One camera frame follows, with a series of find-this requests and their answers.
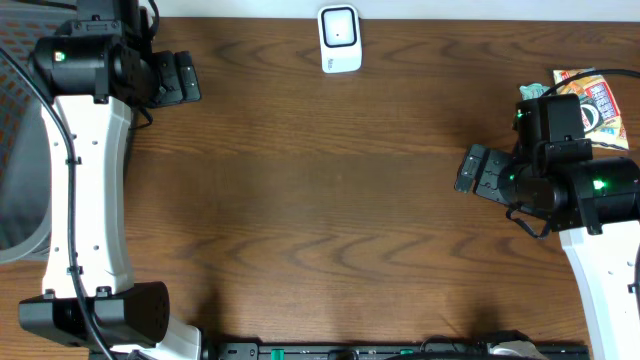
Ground green wipes pack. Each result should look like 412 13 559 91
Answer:
519 83 550 100

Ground yellow wet wipes pack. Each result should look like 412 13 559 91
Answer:
556 75 629 151

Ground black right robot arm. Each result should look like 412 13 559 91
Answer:
454 94 639 359

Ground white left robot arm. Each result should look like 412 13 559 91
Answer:
19 0 206 359

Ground white barcode scanner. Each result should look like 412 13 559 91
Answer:
317 4 363 74

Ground grey plastic mesh basket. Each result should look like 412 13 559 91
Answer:
1 1 56 264

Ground black camera cable right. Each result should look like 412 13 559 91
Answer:
542 68 640 296

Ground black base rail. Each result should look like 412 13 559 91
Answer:
199 341 591 360

